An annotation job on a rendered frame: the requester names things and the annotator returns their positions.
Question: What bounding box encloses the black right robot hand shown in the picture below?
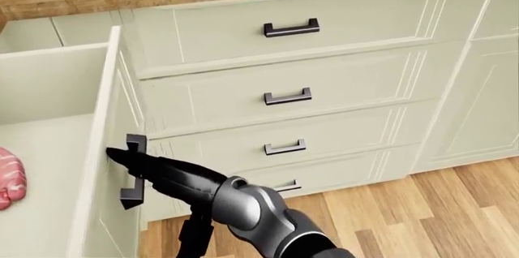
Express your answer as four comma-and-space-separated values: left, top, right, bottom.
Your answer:
105, 146, 226, 258

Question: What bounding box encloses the large pale green drawer front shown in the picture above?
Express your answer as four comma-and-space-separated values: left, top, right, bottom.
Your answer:
119, 0, 468, 80

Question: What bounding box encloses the pink raw meat piece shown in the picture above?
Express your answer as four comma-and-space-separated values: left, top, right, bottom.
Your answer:
0, 146, 30, 211

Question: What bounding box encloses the pale green cabinet body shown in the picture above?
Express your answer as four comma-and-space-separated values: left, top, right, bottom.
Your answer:
0, 0, 519, 224

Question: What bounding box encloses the pale green cabinet door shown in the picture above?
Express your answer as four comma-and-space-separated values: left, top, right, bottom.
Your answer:
412, 37, 519, 177

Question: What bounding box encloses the dark handle of open drawer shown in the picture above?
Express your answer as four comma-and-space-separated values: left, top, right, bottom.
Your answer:
119, 132, 148, 211

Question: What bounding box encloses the dark metal drawer handle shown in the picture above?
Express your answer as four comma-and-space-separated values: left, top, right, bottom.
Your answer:
272, 178, 302, 193
263, 87, 313, 107
263, 17, 321, 39
264, 139, 307, 157

